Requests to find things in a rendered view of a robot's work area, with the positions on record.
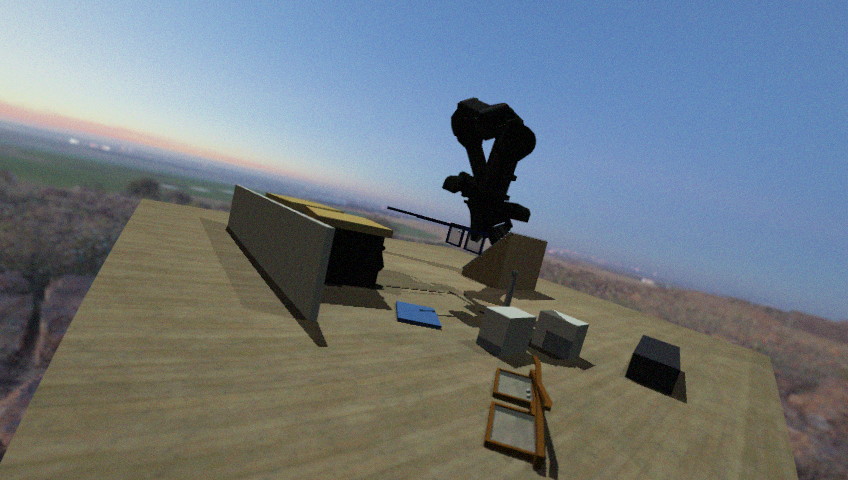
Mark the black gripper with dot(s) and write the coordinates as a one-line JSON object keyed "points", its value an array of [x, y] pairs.
{"points": [[486, 201]]}

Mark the grey flat panel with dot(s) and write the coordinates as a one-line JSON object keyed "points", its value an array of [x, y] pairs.
{"points": [[291, 247]]}

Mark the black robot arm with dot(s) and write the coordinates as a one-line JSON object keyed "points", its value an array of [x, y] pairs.
{"points": [[475, 121]]}

